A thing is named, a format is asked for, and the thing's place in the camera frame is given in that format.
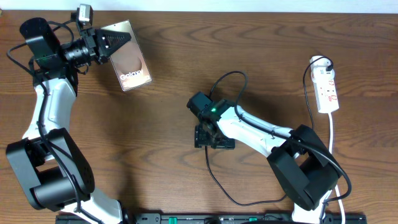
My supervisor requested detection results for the white power strip cord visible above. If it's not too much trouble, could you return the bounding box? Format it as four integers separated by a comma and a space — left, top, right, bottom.
327, 112, 346, 224

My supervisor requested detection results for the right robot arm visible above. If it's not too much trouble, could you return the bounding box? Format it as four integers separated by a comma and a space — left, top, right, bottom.
187, 92, 347, 223

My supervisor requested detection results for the black charging cable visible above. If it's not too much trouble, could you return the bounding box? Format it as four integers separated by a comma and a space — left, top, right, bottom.
203, 56, 335, 207

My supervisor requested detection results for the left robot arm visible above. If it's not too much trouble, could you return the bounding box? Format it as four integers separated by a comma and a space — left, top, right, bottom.
6, 17, 132, 223

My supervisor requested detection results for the white power strip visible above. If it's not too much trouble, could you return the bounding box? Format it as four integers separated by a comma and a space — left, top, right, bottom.
310, 55, 339, 114

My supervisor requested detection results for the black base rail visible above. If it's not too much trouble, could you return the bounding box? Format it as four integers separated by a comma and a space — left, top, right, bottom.
55, 213, 368, 224

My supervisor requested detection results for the Galaxy S25 Ultra smartphone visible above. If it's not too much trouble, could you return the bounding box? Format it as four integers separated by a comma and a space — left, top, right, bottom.
102, 20, 152, 91

